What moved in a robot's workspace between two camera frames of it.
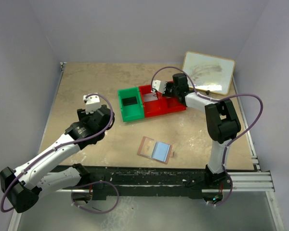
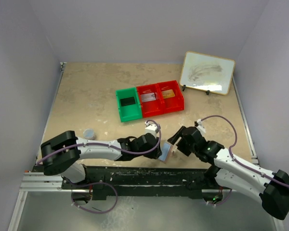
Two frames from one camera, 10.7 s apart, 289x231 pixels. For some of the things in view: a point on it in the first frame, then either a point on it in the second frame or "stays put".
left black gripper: (81, 113) to (155, 152)
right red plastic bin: (171, 104) stays put
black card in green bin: (129, 101) stays put
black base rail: (141, 182) stays put
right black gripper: (167, 89) to (181, 138)
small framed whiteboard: (209, 73) stays put
